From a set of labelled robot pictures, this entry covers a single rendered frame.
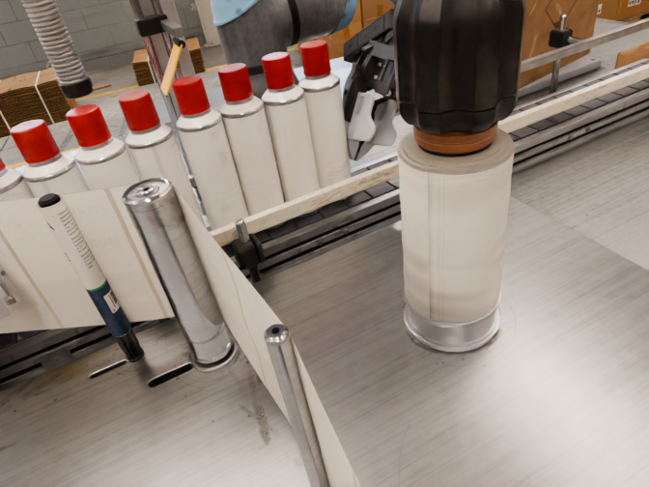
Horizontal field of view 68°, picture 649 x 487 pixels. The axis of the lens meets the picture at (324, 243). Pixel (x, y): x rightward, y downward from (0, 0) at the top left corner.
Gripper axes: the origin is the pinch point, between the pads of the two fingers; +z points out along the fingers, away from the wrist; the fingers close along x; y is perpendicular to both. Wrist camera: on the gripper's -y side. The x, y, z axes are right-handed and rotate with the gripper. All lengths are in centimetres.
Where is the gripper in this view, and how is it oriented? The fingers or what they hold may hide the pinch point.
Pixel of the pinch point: (353, 149)
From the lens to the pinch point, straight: 68.1
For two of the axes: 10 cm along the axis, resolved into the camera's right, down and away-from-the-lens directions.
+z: -3.2, 8.8, 3.6
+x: 8.3, 0.7, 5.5
